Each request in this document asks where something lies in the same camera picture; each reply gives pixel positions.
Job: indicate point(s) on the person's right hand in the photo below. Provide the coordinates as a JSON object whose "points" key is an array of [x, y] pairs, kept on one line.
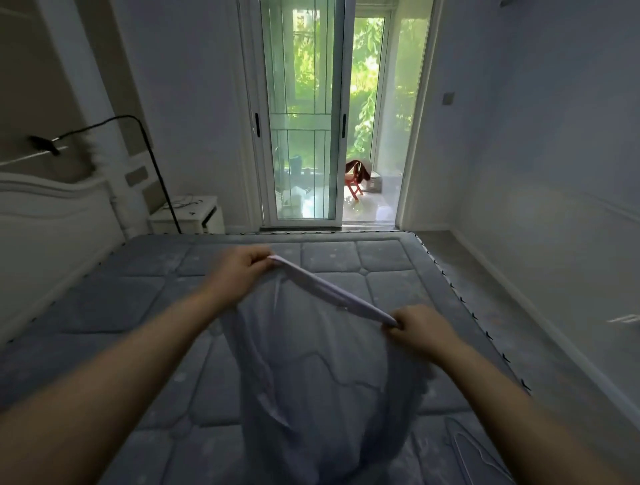
{"points": [[424, 333]]}

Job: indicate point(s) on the person's left hand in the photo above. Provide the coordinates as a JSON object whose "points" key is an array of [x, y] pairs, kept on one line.
{"points": [[235, 276]]}

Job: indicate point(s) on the person's left fingers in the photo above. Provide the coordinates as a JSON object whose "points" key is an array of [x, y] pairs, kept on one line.
{"points": [[257, 257]]}

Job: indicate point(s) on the person's right fingers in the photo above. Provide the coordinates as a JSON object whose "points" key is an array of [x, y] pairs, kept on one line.
{"points": [[397, 327]]}

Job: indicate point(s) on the light grey garment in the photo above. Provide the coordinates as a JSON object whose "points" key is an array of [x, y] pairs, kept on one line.
{"points": [[320, 379]]}

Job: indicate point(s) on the person's right forearm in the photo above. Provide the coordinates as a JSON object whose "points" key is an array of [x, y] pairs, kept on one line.
{"points": [[520, 422]]}

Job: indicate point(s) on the person's left forearm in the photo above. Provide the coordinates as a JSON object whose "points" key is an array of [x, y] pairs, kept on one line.
{"points": [[107, 382]]}

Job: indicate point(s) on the white bedside table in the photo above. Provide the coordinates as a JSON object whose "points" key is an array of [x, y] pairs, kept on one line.
{"points": [[189, 216]]}

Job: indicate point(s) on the grey quilted mattress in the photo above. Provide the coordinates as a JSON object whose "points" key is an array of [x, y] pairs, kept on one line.
{"points": [[165, 325]]}

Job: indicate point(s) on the red stool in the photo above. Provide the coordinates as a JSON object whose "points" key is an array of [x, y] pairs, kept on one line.
{"points": [[354, 186]]}

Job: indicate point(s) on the dark cloth on stool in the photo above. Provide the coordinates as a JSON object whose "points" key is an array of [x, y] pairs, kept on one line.
{"points": [[359, 170]]}

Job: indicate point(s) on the white box on balcony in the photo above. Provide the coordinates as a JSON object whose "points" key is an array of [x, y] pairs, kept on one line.
{"points": [[373, 181]]}

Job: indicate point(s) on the white sliding glass door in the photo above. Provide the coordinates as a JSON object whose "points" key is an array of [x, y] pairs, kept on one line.
{"points": [[300, 115]]}

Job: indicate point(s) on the white clothes hanger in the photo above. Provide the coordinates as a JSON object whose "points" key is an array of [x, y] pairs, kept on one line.
{"points": [[475, 454]]}

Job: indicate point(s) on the black floor lamp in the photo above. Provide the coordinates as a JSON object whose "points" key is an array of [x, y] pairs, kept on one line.
{"points": [[125, 150]]}

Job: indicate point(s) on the white headboard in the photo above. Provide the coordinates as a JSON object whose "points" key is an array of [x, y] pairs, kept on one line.
{"points": [[47, 245]]}

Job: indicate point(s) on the wall switch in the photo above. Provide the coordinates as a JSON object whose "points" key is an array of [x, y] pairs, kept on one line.
{"points": [[448, 98]]}

